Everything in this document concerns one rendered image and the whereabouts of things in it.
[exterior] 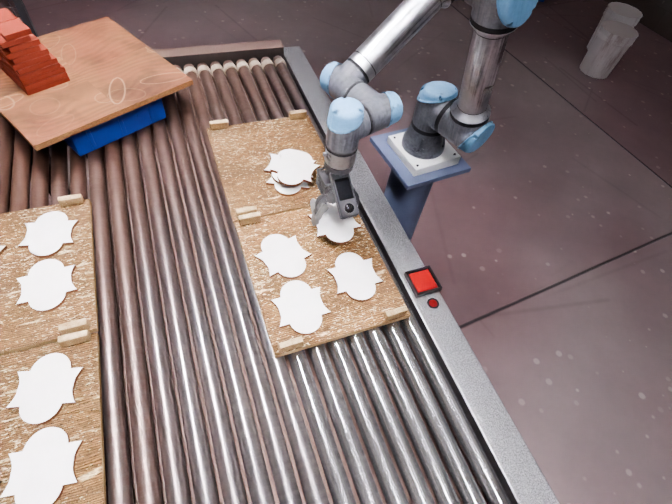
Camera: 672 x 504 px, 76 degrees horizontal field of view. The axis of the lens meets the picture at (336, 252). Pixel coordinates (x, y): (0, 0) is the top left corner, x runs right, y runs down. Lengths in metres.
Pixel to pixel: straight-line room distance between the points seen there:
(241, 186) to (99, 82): 0.56
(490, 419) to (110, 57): 1.55
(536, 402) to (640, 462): 0.46
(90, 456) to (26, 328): 0.34
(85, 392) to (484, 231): 2.20
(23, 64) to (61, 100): 0.12
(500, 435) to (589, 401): 1.35
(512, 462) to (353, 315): 0.46
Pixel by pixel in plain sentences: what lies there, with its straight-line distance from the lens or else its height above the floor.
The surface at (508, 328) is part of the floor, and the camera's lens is 2.36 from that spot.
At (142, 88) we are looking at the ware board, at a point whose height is 1.04.
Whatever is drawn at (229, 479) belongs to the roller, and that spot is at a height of 0.92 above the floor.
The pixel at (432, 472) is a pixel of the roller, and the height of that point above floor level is 0.92.
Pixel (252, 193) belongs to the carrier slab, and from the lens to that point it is 1.29.
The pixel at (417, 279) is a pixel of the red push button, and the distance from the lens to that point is 1.17.
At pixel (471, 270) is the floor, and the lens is 2.47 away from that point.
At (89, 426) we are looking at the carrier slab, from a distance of 1.03.
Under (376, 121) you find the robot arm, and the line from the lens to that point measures 1.00.
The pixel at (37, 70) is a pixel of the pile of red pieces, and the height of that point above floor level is 1.10.
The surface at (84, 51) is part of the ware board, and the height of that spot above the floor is 1.04.
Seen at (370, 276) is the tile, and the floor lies 0.95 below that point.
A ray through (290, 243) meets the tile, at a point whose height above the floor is 0.95.
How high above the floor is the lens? 1.87
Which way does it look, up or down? 53 degrees down
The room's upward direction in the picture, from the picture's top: 10 degrees clockwise
